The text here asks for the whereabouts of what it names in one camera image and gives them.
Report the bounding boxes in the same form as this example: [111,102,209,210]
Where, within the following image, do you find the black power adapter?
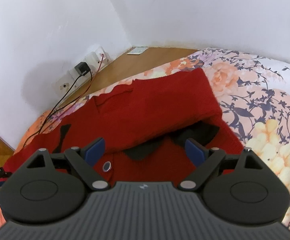
[74,62,91,76]

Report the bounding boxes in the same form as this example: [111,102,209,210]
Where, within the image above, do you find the red knit cardigan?
[4,69,243,184]

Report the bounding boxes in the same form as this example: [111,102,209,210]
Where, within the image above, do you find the white wall socket strip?
[52,45,111,98]

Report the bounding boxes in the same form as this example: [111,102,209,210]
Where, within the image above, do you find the floral orange bedsheet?
[0,47,290,237]

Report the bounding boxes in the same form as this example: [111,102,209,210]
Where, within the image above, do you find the wooden bed frame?
[61,47,197,106]

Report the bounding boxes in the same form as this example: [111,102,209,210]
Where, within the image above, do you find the small white card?
[127,47,149,55]

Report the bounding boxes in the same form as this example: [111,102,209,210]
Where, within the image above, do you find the black cable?
[22,71,93,148]

